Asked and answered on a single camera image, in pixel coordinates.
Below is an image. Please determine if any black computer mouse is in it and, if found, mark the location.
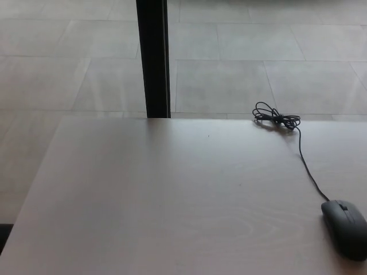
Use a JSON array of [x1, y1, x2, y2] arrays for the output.
[[321, 199, 367, 262]]

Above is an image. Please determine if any black vertical post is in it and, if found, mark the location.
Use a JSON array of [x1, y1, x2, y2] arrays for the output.
[[135, 0, 172, 119]]

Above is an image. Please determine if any black mouse cable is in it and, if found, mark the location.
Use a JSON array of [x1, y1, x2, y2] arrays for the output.
[[252, 101, 330, 202]]

